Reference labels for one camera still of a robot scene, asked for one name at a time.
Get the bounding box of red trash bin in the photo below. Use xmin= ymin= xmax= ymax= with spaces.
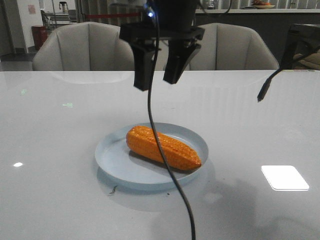
xmin=31 ymin=25 xmax=48 ymax=50

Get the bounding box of orange corn cob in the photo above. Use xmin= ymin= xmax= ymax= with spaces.
xmin=126 ymin=125 xmax=202 ymax=171

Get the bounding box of black cable with plug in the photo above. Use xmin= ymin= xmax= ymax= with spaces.
xmin=257 ymin=48 xmax=320 ymax=103

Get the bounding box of right grey upholstered chair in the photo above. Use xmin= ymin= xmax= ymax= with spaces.
xmin=189 ymin=23 xmax=279 ymax=71

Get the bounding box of left grey upholstered chair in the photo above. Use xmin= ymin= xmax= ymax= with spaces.
xmin=32 ymin=21 xmax=135 ymax=71

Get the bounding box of black hanging cable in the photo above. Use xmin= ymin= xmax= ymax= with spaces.
xmin=146 ymin=0 xmax=197 ymax=240

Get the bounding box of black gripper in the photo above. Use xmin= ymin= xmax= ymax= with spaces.
xmin=119 ymin=0 xmax=205 ymax=91

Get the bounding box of grey counter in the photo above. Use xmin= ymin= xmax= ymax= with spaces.
xmin=195 ymin=12 xmax=320 ymax=68

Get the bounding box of light blue round plate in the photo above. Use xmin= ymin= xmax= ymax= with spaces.
xmin=95 ymin=122 xmax=209 ymax=191

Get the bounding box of grey upholstered chair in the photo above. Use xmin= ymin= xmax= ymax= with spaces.
xmin=32 ymin=21 xmax=135 ymax=71
xmin=189 ymin=23 xmax=279 ymax=71

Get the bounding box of fruit bowl on counter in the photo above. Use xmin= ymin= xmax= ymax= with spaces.
xmin=251 ymin=0 xmax=275 ymax=10

